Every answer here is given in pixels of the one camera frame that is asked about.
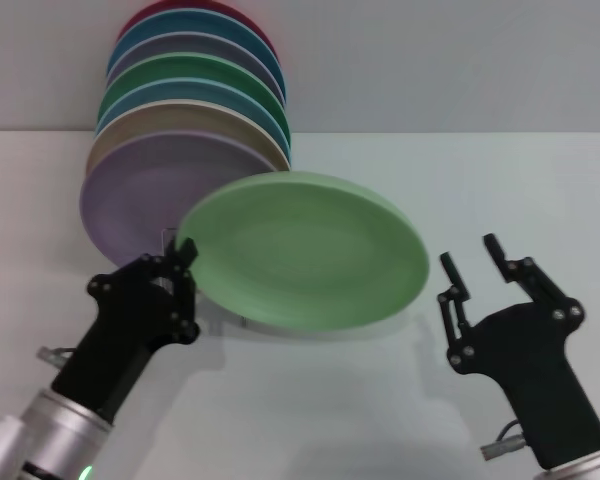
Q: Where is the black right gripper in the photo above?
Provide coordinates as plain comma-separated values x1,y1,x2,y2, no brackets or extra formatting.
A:
437,233,600,471

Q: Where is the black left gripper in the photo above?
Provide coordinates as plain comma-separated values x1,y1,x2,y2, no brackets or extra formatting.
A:
49,238,201,426

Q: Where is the light green plate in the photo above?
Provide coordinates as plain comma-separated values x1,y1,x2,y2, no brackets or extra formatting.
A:
176,171,430,332

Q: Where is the lilac plate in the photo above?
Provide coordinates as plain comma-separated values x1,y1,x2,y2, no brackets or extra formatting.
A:
78,129,276,269

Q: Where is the beige plate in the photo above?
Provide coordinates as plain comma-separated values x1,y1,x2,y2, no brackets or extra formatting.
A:
84,98,294,176

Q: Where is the light blue plate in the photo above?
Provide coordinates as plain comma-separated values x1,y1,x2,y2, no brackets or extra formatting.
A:
94,75,292,156

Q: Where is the dark green plate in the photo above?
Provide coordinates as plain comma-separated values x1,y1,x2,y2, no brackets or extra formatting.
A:
97,51,290,126

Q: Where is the grey purple plate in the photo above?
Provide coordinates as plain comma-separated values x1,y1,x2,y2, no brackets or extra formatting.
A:
105,32,287,106

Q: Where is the teal blue plate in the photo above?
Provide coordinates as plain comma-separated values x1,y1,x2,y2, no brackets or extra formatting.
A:
105,8,286,96

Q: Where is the maroon red plate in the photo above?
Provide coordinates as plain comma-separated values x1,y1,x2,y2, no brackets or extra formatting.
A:
115,0,280,66

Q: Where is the silver plug with grey cable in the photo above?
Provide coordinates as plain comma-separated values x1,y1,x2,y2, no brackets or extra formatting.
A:
481,419,530,460
37,346,76,367

